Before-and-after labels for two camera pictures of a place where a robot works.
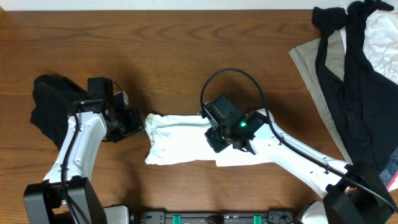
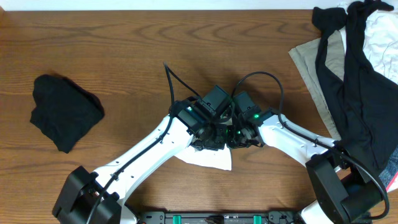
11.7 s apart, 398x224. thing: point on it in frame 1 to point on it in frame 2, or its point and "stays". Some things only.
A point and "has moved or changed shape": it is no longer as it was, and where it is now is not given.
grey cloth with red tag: [390, 171] stays
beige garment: [303, 57] stays
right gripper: [211, 134] stays
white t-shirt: [182, 139] has moved or changed shape
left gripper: [135, 119] to [210, 143]
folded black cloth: [54, 96] stays
